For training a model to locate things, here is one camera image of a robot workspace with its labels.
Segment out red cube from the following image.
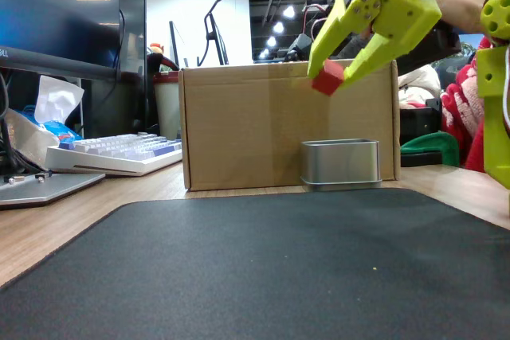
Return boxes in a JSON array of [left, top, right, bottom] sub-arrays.
[[311, 58, 346, 97]]

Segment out person's bare forearm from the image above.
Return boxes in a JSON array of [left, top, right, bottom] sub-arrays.
[[434, 0, 492, 35]]

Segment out metal tin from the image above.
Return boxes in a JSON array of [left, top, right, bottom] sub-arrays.
[[300, 139, 383, 192]]

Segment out red patterned garment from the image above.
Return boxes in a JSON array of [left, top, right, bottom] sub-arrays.
[[437, 37, 488, 174]]

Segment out brown cardboard box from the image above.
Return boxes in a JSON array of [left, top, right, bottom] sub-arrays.
[[178, 59, 402, 192]]

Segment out white bin with red rim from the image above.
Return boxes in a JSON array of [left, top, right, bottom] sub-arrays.
[[153, 71, 182, 141]]

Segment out black desk mat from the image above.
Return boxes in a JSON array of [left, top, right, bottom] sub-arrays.
[[0, 189, 510, 340]]

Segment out white and blue keyboard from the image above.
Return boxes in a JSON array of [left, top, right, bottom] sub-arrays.
[[45, 131, 183, 178]]

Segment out black computer monitor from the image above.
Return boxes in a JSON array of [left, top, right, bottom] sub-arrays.
[[0, 0, 147, 80]]

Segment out blue tissue pack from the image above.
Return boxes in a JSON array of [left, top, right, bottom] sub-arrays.
[[4, 74, 85, 166]]

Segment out silver monitor stand base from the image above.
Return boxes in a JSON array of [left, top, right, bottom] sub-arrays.
[[0, 171, 107, 210]]

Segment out gripper servo wires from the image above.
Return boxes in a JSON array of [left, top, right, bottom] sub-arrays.
[[301, 2, 336, 41]]

